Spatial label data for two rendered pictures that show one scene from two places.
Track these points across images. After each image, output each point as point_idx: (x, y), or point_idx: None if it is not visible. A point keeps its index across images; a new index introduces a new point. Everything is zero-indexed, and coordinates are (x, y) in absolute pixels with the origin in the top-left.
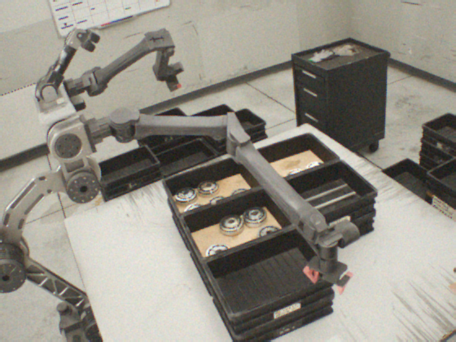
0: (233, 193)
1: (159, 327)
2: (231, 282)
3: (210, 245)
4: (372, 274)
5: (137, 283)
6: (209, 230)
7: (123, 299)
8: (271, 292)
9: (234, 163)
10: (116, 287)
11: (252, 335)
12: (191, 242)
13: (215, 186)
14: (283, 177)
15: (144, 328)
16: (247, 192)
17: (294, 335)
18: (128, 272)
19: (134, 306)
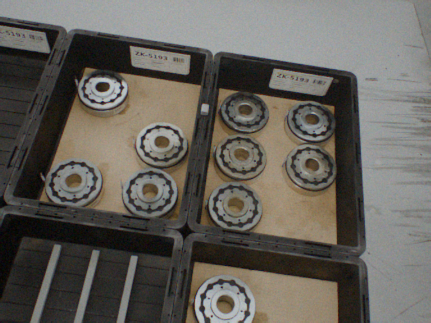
0: (252, 195)
1: (93, 27)
2: (37, 84)
3: (145, 100)
4: None
5: (194, 35)
6: (186, 118)
7: (176, 12)
8: None
9: (350, 244)
10: (204, 13)
11: None
12: (126, 36)
13: (303, 179)
14: (183, 291)
15: (105, 14)
16: (190, 182)
17: None
18: (226, 34)
19: (152, 18)
